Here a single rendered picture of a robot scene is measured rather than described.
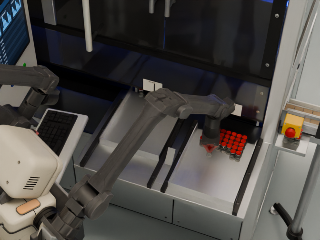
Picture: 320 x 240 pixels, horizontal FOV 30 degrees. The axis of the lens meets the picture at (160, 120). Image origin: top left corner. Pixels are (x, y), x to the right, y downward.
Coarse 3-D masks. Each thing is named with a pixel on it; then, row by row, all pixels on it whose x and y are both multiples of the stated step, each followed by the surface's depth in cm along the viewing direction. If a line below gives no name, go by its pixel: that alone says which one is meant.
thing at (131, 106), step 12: (132, 96) 264; (144, 96) 264; (120, 108) 257; (132, 108) 259; (120, 120) 253; (132, 120) 254; (168, 120) 254; (108, 132) 248; (120, 132) 249; (156, 132) 249; (168, 132) 249; (108, 144) 243; (144, 144) 244; (156, 144) 244; (144, 156) 239; (156, 156) 237
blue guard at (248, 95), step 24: (48, 48) 256; (72, 48) 250; (96, 48) 245; (120, 48) 240; (96, 72) 255; (120, 72) 250; (144, 72) 245; (168, 72) 240; (192, 72) 235; (240, 96) 234; (264, 96) 230
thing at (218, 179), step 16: (192, 144) 245; (256, 144) 243; (192, 160) 239; (208, 160) 239; (224, 160) 239; (240, 160) 239; (176, 176) 233; (192, 176) 233; (208, 176) 233; (224, 176) 233; (240, 176) 234; (192, 192) 225; (208, 192) 228; (224, 192) 228
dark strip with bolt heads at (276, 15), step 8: (280, 0) 199; (272, 8) 203; (280, 8) 201; (272, 16) 205; (280, 16) 204; (272, 24) 207; (280, 24) 206; (272, 32) 209; (272, 40) 212; (264, 48) 215; (272, 48) 214; (264, 56) 217; (272, 56) 216; (264, 64) 220; (272, 64) 219; (264, 72) 223
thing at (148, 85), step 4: (144, 80) 248; (148, 80) 247; (144, 84) 249; (148, 84) 248; (152, 84) 247; (156, 84) 247; (160, 84) 246; (144, 88) 251; (148, 88) 250; (152, 88) 249; (156, 88) 248
